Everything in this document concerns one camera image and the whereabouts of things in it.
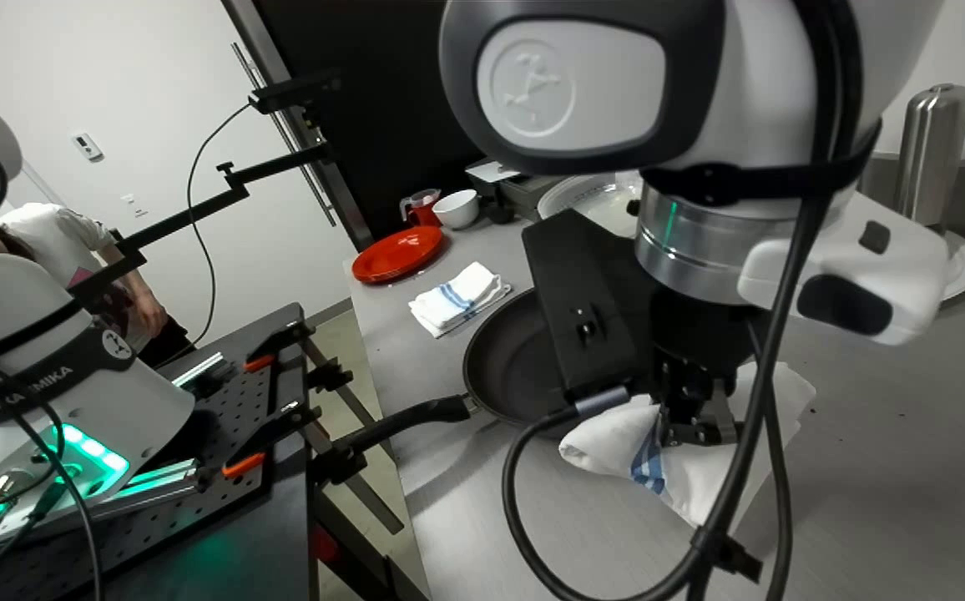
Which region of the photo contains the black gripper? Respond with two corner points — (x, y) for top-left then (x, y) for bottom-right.
(640, 291), (768, 448)

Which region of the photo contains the white towel with blue stripes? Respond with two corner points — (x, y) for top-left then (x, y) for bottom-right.
(553, 354), (821, 535)
(404, 255), (515, 341)

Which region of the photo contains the black frying pan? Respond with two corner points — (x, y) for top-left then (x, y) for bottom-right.
(317, 291), (580, 475)

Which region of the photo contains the red plate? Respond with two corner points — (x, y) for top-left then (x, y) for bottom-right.
(348, 221), (448, 291)

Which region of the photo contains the stainless steel grinder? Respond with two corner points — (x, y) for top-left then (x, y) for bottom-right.
(894, 80), (965, 234)

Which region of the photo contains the small white and red pitcher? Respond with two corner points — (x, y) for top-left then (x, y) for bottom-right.
(393, 185), (441, 225)

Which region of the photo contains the black backdrop panel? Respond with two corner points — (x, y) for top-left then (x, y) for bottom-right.
(220, 0), (487, 249)

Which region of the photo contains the black breadboard table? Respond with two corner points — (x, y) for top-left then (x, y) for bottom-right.
(0, 297), (323, 601)

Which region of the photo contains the seated person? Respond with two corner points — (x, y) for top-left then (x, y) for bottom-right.
(0, 196), (174, 344)

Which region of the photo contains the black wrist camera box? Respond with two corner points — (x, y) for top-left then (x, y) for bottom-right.
(517, 205), (664, 419)

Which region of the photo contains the black camera cable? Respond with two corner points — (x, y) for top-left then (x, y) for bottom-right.
(496, 379), (728, 601)

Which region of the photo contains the black clamp with orange handle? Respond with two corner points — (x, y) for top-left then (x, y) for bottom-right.
(237, 319), (317, 378)
(218, 398), (323, 482)

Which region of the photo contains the black clamp bracket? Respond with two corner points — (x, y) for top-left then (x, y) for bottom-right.
(245, 68), (348, 115)

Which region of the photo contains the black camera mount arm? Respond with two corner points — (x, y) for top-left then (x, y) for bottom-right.
(64, 141), (334, 302)

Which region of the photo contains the thin black cable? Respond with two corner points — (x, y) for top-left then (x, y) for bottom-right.
(181, 97), (258, 351)

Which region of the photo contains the small wall switch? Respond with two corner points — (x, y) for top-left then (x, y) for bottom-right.
(66, 129), (108, 166)

